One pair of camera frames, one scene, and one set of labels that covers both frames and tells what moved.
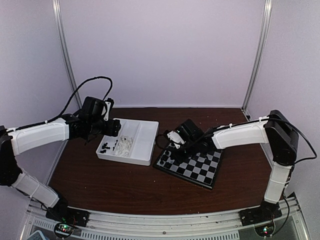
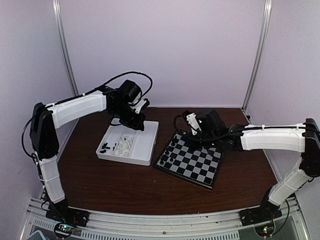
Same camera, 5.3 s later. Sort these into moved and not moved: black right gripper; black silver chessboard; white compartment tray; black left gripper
Moved: black left gripper; black right gripper
Not moved: black silver chessboard; white compartment tray
